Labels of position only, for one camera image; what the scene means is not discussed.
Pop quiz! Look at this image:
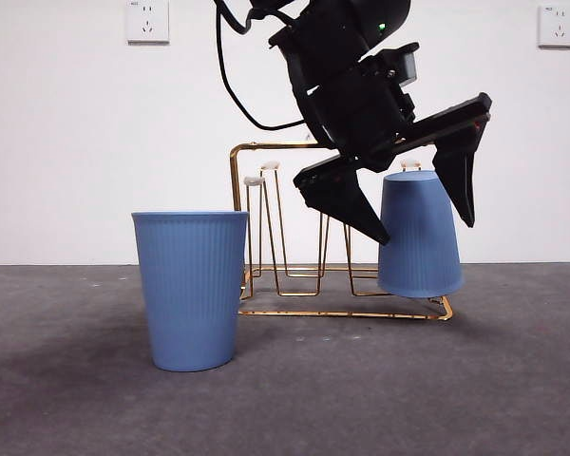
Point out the blue ribbed plastic cup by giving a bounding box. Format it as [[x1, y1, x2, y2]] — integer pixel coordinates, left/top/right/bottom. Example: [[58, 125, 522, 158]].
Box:
[[376, 169, 466, 299], [130, 210, 251, 373]]

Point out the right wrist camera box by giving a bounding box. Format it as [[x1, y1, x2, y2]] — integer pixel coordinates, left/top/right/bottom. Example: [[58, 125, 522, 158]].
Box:
[[377, 41, 420, 90]]

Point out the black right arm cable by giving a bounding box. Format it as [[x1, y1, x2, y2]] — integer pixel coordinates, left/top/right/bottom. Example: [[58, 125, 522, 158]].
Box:
[[212, 0, 314, 132]]

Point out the gold wire cup rack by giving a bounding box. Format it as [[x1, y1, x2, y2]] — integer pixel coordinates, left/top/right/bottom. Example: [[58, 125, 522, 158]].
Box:
[[228, 141, 454, 323]]

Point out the white wall power socket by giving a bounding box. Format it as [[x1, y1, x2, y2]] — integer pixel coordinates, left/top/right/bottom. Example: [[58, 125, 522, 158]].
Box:
[[125, 0, 170, 46], [537, 4, 570, 49]]

